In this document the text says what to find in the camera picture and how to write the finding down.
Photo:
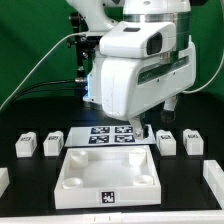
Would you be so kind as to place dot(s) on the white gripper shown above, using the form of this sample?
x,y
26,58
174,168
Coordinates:
x,y
130,87

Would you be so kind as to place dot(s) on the white square tabletop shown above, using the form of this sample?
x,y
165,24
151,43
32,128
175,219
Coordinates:
x,y
107,177

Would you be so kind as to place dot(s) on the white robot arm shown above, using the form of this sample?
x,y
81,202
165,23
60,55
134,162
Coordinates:
x,y
143,55

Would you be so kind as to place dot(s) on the white marker sheet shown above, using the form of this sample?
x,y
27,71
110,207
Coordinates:
x,y
105,135

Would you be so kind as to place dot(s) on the white right obstacle block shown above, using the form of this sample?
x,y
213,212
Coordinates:
x,y
214,176

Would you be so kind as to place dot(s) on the white obstacle block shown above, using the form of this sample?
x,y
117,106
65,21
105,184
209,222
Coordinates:
x,y
214,176
4,180

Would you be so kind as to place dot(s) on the white left obstacle block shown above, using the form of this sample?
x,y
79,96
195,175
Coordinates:
x,y
4,180

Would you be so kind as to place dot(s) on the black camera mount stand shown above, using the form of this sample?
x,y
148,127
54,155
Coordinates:
x,y
84,47

